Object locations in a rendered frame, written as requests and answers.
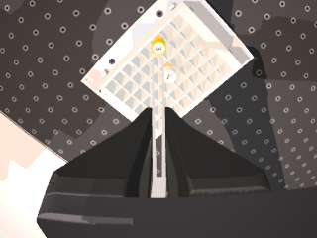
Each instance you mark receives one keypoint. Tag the white grid rack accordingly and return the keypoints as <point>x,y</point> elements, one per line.
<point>191,71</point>

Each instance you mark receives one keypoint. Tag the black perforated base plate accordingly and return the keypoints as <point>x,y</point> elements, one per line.
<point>266,112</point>

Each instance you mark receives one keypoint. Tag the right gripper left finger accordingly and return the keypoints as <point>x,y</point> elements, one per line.
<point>113,166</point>

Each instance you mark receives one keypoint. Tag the grey rectangular metal plate with slots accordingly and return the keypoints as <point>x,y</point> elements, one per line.
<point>148,20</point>

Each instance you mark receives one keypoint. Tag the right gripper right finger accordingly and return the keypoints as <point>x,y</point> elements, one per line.
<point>203,166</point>

